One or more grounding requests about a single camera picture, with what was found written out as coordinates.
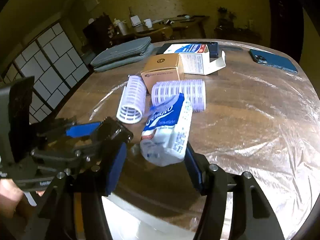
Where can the person's left hand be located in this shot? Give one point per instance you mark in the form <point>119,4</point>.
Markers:
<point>14,201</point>

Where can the white medicine box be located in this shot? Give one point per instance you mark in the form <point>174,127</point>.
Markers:
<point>201,63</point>

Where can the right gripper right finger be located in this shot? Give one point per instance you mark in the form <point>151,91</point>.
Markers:
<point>210,181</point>

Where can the blue smartphone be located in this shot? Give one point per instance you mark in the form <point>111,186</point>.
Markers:
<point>273,60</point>

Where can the shoji sliding door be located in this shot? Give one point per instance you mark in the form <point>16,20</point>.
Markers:
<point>56,67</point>

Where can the grey zip pouch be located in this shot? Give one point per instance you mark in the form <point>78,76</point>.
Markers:
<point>123,54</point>

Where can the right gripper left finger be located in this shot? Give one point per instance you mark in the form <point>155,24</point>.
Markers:
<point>100,181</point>

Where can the potted plant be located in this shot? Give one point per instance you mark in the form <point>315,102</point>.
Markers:
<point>226,18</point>

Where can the white blue tissue packet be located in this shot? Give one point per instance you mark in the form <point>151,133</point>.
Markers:
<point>165,135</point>

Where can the white kettle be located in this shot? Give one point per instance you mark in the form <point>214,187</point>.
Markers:
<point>121,27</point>

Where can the white mug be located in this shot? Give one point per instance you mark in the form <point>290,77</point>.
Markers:
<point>148,23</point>

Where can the wooden side desk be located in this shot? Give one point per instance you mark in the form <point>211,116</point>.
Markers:
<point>179,25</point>

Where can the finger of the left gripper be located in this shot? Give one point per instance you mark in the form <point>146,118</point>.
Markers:
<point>82,130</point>
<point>110,129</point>

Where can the brown cardboard box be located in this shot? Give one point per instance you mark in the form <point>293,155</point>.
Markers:
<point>162,67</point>

